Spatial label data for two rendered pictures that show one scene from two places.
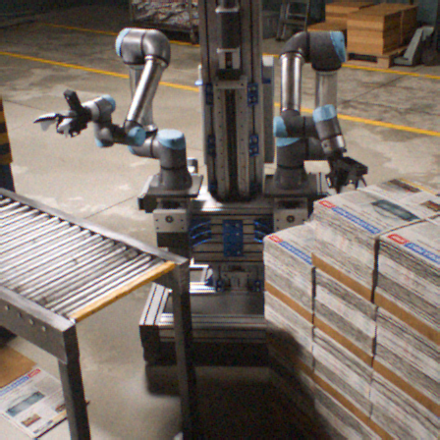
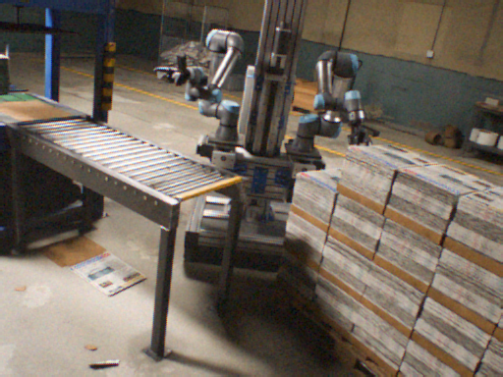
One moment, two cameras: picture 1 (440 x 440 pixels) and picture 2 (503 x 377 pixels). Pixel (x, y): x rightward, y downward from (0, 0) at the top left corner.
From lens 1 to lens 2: 65 cm
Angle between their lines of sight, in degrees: 11
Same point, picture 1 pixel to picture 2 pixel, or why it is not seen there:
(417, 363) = (411, 255)
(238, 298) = (250, 224)
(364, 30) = (305, 94)
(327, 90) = (341, 90)
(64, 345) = (171, 215)
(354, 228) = (378, 163)
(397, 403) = (388, 284)
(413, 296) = (419, 208)
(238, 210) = (266, 161)
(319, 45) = (343, 60)
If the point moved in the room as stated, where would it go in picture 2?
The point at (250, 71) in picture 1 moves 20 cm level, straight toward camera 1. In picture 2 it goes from (288, 73) to (293, 77)
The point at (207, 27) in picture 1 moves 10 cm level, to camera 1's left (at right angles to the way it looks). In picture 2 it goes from (266, 39) to (251, 37)
